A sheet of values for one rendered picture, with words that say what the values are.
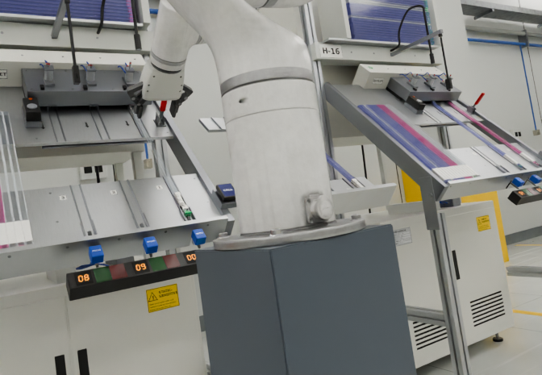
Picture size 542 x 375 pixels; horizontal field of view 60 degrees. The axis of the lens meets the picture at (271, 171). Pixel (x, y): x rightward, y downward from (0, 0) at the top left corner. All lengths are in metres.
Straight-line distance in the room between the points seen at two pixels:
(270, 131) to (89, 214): 0.64
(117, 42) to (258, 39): 1.13
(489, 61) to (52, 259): 5.16
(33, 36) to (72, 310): 0.81
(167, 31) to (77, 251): 0.50
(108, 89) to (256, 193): 0.97
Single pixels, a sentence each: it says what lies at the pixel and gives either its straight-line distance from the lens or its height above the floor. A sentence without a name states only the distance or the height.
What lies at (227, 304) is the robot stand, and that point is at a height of 0.64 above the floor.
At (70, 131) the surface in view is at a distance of 1.37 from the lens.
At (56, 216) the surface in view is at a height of 0.78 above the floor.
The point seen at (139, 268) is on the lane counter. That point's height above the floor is 0.66.
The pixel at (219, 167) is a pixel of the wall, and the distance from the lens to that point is 3.31.
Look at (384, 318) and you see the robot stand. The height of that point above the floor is 0.60.
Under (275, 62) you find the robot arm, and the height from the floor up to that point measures 0.90.
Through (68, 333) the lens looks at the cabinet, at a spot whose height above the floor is 0.50.
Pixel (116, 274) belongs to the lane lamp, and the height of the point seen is 0.65.
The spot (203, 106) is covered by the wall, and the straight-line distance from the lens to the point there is 3.35.
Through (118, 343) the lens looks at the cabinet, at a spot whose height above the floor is 0.44.
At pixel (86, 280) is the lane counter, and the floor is 0.65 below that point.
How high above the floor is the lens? 0.74
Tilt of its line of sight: 4 degrees up
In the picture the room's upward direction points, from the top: 8 degrees counter-clockwise
